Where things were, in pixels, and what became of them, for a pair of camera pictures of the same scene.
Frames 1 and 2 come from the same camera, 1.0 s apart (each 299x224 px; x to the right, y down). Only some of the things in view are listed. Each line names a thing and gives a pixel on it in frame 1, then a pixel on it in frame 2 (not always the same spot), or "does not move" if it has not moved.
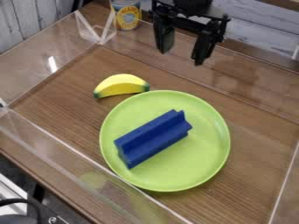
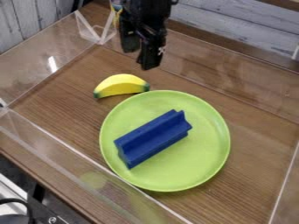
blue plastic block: [152, 137] does not move
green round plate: [188, 161] does not move
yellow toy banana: [118, 84] does not move
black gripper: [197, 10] → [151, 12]
